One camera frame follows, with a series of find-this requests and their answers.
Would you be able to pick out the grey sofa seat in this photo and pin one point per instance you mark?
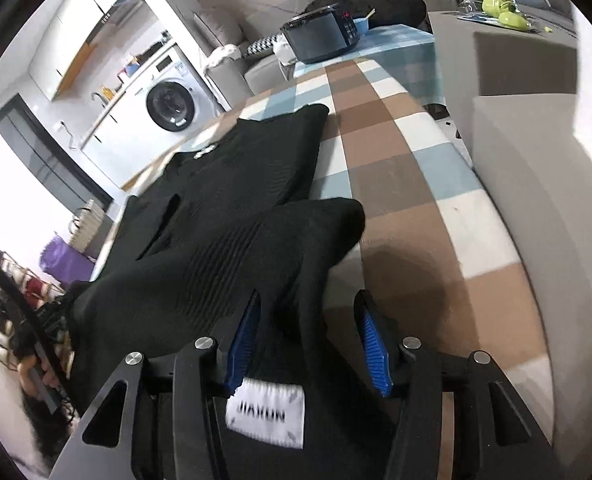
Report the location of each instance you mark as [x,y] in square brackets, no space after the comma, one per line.
[268,72]

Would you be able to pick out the houndstooth pillow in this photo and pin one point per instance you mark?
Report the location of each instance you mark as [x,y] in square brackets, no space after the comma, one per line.
[262,45]

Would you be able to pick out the grey sofa cushion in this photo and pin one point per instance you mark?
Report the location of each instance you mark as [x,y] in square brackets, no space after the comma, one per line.
[223,27]

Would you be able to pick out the dark grey door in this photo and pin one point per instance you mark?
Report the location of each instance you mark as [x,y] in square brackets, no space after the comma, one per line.
[40,155]

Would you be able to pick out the chrome faucet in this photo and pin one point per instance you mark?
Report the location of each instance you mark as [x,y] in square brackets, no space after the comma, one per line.
[98,97]

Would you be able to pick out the person's left hand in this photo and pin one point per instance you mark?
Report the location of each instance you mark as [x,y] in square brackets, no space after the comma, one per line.
[49,376]

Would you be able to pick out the white wall cabinet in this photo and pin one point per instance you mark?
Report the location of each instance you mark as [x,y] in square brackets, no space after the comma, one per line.
[75,35]

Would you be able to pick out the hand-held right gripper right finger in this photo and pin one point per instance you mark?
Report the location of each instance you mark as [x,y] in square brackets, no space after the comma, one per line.
[373,350]

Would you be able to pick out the clear glass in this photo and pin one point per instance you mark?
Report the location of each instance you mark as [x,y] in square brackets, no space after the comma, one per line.
[467,6]

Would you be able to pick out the black knit sweater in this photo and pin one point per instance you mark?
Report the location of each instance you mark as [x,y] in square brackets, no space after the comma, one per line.
[225,240]

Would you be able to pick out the white counter cabinet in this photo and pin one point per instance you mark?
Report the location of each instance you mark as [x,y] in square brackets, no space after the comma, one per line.
[110,145]

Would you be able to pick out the grey upholstered furniture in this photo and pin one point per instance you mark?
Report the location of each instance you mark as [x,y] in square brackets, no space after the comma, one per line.
[526,160]

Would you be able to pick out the white crumpled cloth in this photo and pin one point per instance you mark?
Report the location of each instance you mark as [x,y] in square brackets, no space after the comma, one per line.
[223,55]

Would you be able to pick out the blue checked tablecloth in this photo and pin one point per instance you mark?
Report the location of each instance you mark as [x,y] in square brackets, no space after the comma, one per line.
[401,55]

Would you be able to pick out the green teapot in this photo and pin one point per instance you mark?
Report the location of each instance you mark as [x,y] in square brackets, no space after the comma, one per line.
[496,2]

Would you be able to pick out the white washing machine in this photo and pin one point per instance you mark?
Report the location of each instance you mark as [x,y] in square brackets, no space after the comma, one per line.
[170,105]

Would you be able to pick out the person's left forearm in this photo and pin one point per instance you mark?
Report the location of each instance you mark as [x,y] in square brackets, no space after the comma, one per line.
[50,430]

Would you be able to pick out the black kitchen appliance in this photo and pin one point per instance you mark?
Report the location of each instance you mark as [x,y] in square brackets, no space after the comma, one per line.
[321,35]

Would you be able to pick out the purple bag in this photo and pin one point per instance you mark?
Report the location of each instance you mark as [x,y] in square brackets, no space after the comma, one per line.
[65,262]

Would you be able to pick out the brown blue checked blanket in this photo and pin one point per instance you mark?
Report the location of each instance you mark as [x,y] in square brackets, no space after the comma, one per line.
[391,160]

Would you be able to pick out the woven basket bag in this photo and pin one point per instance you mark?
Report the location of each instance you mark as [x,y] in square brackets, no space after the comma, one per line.
[88,227]

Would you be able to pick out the black cloth pile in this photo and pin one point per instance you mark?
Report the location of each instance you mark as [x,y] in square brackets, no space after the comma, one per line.
[391,0]

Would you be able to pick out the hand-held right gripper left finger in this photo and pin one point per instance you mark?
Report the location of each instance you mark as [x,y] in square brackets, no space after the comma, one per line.
[243,340]

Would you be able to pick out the yellow bottle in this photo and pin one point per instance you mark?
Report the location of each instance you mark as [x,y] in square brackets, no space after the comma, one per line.
[107,93]

